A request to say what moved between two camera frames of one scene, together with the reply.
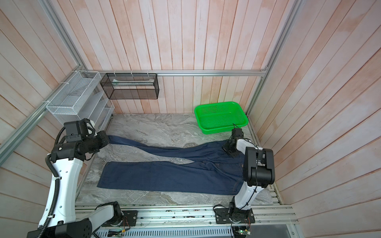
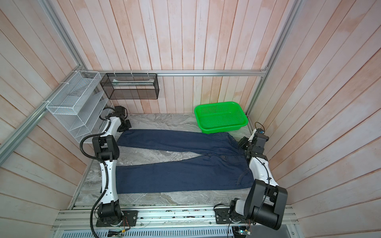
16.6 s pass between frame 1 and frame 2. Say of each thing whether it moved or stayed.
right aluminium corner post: stayed
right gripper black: moved
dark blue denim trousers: moved
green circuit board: stayed
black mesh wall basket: stayed
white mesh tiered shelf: stayed
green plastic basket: stayed
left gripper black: moved
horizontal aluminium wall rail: stayed
